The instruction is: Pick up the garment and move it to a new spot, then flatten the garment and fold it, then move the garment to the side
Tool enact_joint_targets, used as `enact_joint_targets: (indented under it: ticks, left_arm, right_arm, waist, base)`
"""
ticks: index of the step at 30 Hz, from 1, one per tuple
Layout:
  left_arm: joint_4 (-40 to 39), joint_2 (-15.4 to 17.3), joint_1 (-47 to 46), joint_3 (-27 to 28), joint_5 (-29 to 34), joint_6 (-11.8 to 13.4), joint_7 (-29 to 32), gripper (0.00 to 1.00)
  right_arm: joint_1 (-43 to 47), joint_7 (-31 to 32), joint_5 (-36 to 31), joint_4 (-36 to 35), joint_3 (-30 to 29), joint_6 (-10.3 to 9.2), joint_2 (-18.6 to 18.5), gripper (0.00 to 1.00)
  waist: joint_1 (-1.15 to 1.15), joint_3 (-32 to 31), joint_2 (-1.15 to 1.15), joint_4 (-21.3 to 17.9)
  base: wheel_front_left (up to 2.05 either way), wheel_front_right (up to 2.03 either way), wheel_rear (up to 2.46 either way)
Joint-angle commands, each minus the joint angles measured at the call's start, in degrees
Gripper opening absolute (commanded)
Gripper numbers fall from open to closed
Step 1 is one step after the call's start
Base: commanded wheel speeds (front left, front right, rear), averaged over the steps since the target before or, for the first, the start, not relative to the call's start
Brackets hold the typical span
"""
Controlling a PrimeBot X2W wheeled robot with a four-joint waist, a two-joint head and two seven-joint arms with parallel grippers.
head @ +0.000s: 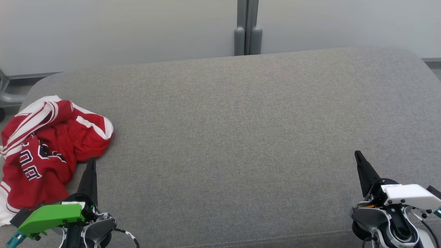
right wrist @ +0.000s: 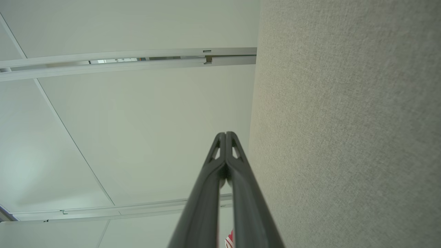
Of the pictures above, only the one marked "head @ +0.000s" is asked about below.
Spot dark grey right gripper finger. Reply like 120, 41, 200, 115
354, 150, 381, 198

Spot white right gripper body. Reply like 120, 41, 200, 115
365, 178, 441, 212

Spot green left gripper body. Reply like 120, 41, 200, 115
17, 193, 100, 240

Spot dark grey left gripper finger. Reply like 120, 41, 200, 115
76, 158, 98, 206

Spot red basketball jersey white sleeves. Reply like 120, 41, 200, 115
0, 95, 78, 226

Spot red shorts white stripes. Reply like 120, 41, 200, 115
41, 100, 114, 162

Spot grey curved metal base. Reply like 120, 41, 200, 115
0, 69, 28, 107

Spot black right cable teal plug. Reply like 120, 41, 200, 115
419, 206, 441, 248

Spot black cable teal plug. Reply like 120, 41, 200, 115
5, 231, 27, 248
419, 206, 441, 248

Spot black left cable teal plug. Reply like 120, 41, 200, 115
5, 231, 27, 248

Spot black white braided cable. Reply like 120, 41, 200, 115
114, 227, 140, 248

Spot grey partition post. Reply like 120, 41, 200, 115
247, 0, 263, 55
234, 0, 247, 56

